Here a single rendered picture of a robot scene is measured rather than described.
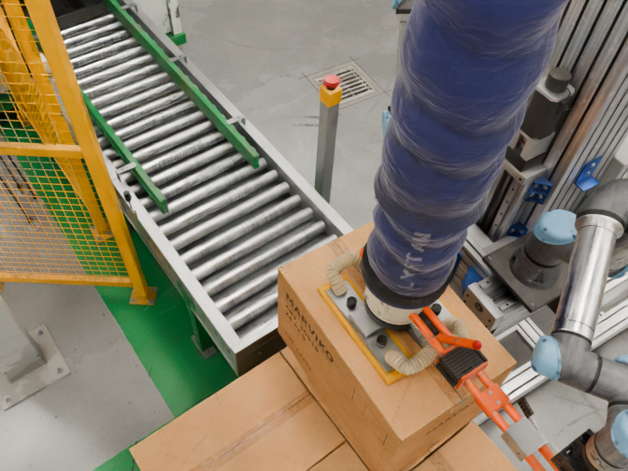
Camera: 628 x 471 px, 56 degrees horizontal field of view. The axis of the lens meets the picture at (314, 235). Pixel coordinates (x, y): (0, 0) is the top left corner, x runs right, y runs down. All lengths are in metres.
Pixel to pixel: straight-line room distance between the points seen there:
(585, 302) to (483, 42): 0.58
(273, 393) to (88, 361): 1.08
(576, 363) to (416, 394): 0.52
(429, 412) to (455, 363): 0.17
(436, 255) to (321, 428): 0.98
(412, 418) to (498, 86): 0.91
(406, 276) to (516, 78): 0.56
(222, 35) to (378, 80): 1.17
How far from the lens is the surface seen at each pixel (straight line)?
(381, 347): 1.60
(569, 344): 1.22
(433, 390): 1.61
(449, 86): 0.95
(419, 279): 1.37
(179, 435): 2.11
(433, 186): 1.10
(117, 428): 2.76
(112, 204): 2.42
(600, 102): 1.74
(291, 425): 2.09
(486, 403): 1.48
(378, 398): 1.58
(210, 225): 2.52
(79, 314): 3.05
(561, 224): 1.77
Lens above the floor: 2.53
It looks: 53 degrees down
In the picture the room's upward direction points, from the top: 4 degrees clockwise
